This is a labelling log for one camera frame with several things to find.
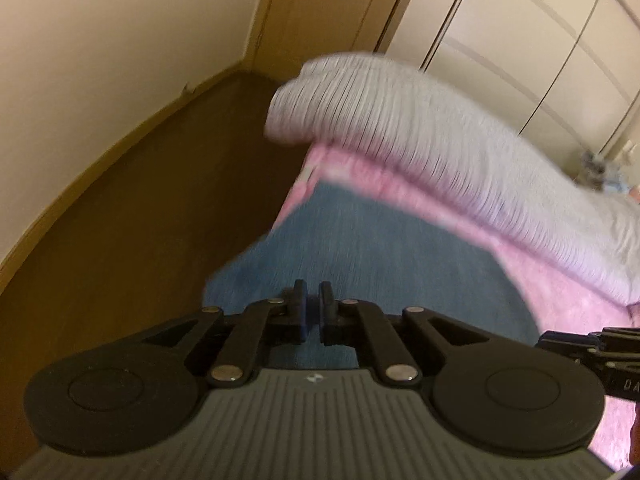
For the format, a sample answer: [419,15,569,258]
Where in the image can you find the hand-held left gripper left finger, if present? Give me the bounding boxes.
[140,280,310,389]

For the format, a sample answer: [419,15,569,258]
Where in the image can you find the small grey blue cloth pile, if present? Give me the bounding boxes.
[575,149,632,193]

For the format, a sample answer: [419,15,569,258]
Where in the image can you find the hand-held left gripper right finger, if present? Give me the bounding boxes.
[318,281,489,389]

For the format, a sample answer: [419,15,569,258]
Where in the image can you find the white wardrobe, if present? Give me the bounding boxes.
[385,0,640,176]

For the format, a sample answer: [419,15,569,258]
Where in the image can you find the pink fleece blanket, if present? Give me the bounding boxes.
[270,142,640,466]

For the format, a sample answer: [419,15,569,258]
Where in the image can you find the grey ribbed duvet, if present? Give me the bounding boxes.
[264,52,640,307]

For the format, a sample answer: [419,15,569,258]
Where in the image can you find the blue denim jeans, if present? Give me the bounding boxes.
[202,180,543,372]

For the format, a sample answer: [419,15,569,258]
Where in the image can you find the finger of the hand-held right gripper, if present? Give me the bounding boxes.
[535,330,608,362]

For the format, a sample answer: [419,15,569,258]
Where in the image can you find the wooden door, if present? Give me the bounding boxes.
[252,0,422,83]

